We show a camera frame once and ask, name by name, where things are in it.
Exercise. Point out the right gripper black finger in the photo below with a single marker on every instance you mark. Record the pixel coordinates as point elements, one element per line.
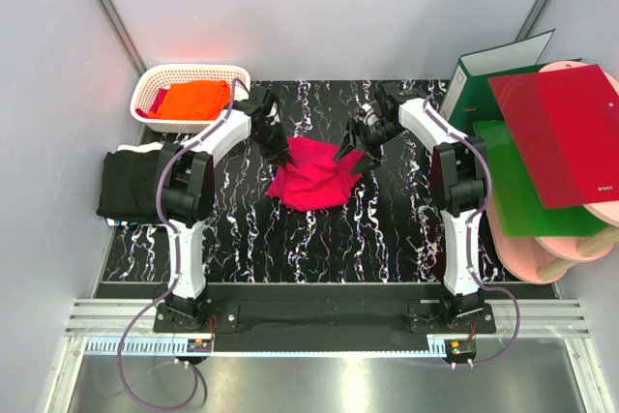
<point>371,159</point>
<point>349,140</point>

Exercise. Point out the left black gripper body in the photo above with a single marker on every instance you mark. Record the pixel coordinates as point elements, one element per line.
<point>272,139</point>

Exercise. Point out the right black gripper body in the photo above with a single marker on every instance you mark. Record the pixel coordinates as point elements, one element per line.
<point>378,133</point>

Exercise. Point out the magenta t shirt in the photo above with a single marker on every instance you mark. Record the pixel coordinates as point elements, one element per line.
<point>315,181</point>

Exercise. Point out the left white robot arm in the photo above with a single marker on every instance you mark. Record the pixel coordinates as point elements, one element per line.
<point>185,196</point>

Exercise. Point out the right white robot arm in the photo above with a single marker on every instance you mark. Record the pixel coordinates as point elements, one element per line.
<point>458,185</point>

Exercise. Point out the orange t shirt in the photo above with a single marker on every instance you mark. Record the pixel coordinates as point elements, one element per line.
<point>201,100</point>

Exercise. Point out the green lever arch binder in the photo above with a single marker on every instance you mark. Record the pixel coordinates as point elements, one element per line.
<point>469,98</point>

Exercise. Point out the white plastic basket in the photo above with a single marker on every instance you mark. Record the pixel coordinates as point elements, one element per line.
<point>163,76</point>

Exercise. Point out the folded black t shirt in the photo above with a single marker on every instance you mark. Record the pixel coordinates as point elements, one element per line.
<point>128,185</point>

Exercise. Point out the green plastic folder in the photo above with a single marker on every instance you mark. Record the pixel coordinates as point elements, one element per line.
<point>519,208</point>

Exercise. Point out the red plastic folder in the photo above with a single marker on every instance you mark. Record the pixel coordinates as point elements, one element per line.
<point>564,124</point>

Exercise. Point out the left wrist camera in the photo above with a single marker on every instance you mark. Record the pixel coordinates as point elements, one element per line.
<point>271,112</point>

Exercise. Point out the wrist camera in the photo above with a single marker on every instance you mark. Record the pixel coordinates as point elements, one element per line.
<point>366,114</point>
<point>271,112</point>

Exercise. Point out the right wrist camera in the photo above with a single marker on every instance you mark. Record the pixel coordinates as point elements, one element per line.
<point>366,114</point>

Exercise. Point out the aluminium rail frame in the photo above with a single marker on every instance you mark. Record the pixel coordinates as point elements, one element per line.
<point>121,328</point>

